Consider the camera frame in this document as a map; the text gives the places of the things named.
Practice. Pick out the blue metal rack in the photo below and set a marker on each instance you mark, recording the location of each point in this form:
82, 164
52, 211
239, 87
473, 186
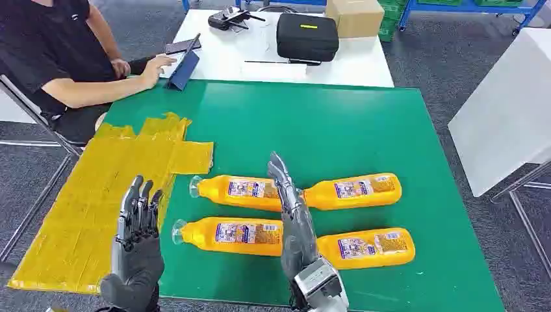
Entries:
258, 2
469, 7

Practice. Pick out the tablet in blue folio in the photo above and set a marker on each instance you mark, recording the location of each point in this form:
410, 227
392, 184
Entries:
185, 71

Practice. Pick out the person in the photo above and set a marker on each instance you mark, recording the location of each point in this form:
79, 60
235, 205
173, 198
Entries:
47, 47

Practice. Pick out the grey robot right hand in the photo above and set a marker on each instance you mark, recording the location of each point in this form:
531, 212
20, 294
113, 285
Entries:
297, 232

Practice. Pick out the green plastic crate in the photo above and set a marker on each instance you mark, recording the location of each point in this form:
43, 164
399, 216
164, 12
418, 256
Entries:
499, 2
389, 21
439, 2

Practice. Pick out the person's left hand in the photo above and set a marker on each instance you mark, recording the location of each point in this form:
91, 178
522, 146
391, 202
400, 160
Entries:
120, 68

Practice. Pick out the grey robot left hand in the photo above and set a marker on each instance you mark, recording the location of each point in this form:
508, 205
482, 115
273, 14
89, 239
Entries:
135, 258

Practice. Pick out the orange drink bottle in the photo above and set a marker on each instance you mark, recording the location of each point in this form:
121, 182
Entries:
353, 191
366, 247
215, 191
202, 234

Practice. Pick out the yellow taped sheet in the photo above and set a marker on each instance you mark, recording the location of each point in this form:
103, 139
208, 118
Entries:
94, 194

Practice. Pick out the black zip carry case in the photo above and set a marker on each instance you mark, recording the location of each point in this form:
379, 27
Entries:
306, 41

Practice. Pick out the person's right hand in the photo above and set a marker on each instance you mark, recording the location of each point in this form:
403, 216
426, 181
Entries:
155, 71

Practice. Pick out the thin black rod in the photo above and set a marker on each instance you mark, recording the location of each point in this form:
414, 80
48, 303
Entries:
275, 62

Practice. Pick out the green table mat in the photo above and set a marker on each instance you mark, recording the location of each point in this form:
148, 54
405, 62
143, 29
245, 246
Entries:
310, 125

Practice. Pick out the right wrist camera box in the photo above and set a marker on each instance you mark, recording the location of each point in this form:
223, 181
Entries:
318, 277

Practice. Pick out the cardboard box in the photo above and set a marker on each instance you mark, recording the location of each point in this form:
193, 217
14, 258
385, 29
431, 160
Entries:
357, 19

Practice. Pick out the black remote controller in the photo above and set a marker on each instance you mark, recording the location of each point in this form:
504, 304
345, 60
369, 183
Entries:
224, 19

